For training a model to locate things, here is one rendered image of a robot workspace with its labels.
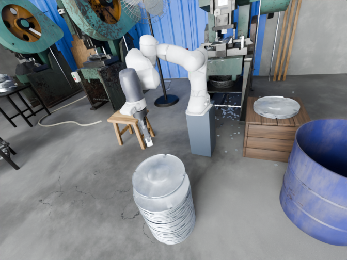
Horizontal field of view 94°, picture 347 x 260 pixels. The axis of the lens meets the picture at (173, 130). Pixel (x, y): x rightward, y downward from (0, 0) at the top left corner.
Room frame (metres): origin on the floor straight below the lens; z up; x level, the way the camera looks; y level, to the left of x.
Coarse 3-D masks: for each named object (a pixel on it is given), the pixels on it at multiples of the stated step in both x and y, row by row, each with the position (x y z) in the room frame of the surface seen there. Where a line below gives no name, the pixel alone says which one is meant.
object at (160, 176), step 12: (156, 156) 0.74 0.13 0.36; (168, 156) 0.71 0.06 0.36; (144, 168) 0.66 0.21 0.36; (156, 168) 0.63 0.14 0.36; (168, 168) 0.62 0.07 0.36; (180, 168) 0.60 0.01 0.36; (132, 180) 0.59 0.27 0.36; (144, 180) 0.57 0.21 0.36; (156, 180) 0.55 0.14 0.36; (168, 180) 0.54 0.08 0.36; (180, 180) 0.53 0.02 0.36; (144, 192) 0.50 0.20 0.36; (156, 192) 0.48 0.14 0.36; (168, 192) 0.47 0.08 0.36
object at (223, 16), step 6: (216, 0) 1.69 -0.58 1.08; (222, 0) 1.66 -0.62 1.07; (228, 0) 1.64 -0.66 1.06; (216, 6) 1.69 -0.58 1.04; (222, 6) 1.66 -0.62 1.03; (228, 6) 1.64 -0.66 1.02; (216, 12) 1.67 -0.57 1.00; (222, 12) 1.66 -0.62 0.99; (228, 12) 1.64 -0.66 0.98; (216, 18) 1.66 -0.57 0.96; (222, 18) 1.63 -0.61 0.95; (228, 18) 1.62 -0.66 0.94; (216, 24) 1.69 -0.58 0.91; (222, 24) 1.63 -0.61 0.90; (228, 24) 1.63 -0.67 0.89
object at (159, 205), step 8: (184, 176) 0.55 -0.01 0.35; (184, 184) 0.50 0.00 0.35; (136, 192) 0.51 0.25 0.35; (176, 192) 0.47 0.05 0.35; (184, 192) 0.46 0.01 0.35; (136, 200) 0.47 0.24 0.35; (144, 200) 0.46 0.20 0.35; (152, 200) 0.45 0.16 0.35; (160, 200) 0.45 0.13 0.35; (168, 200) 0.44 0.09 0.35; (176, 200) 0.43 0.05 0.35; (144, 208) 0.42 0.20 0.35; (152, 208) 0.41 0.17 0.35; (160, 208) 0.41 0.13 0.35; (168, 208) 0.40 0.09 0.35
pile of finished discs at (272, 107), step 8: (272, 96) 1.12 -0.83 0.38; (280, 96) 1.09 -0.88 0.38; (256, 104) 1.06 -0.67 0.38; (264, 104) 1.04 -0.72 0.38; (272, 104) 1.00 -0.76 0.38; (280, 104) 0.98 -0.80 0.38; (288, 104) 0.97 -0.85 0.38; (296, 104) 0.95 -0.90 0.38; (256, 112) 0.99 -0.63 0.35; (264, 112) 0.93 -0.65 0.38; (272, 112) 0.91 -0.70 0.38; (280, 112) 0.89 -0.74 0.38; (288, 112) 0.87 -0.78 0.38; (296, 112) 0.87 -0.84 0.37
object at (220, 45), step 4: (216, 40) 1.65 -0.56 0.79; (220, 40) 1.60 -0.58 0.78; (224, 40) 1.57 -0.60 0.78; (228, 40) 1.56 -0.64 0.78; (212, 44) 1.52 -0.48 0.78; (216, 44) 1.48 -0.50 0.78; (220, 44) 1.46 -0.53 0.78; (224, 44) 1.45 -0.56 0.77; (216, 48) 1.60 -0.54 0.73; (220, 48) 1.58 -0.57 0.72; (224, 48) 1.56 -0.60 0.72; (216, 52) 1.60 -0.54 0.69; (220, 52) 1.58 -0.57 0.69; (224, 52) 1.56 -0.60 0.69; (216, 56) 1.60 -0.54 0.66; (220, 56) 1.58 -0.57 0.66; (224, 56) 1.56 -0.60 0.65
